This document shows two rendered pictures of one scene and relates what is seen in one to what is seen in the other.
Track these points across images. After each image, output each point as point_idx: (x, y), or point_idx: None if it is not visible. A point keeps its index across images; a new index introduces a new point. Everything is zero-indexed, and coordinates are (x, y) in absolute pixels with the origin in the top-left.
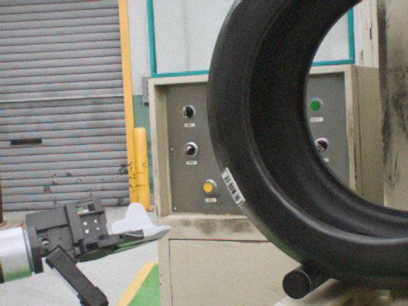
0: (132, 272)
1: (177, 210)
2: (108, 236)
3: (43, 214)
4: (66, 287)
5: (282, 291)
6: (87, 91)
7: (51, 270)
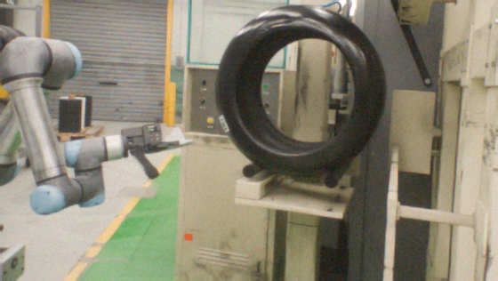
0: (162, 158)
1: (193, 130)
2: (163, 142)
3: (131, 129)
4: (124, 164)
5: (240, 173)
6: (145, 60)
7: None
